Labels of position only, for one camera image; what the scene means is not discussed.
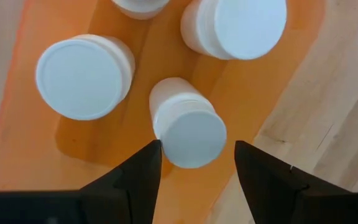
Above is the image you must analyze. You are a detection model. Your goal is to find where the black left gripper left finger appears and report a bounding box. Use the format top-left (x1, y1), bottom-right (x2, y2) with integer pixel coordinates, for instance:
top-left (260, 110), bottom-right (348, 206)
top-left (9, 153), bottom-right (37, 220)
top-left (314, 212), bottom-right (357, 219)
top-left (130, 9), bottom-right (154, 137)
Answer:
top-left (79, 139), bottom-right (163, 224)

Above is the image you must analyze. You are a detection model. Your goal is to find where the white pill bottle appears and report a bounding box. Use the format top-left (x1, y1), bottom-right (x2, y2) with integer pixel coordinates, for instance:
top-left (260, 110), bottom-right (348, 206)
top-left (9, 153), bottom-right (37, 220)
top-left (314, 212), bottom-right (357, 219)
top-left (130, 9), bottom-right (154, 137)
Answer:
top-left (149, 77), bottom-right (228, 170)
top-left (110, 0), bottom-right (170, 21)
top-left (180, 0), bottom-right (288, 61)
top-left (35, 33), bottom-right (136, 121)

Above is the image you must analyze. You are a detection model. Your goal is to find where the orange plastic basket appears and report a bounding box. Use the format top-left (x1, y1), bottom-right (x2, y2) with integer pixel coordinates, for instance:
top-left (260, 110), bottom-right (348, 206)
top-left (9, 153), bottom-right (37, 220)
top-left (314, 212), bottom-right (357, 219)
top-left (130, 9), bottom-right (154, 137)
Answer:
top-left (0, 0), bottom-right (328, 224)

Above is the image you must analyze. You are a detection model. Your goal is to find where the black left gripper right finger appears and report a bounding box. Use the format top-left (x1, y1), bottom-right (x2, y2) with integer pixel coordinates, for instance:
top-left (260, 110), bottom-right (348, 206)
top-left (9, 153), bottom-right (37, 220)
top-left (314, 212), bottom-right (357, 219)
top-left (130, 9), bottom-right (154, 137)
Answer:
top-left (234, 140), bottom-right (354, 224)

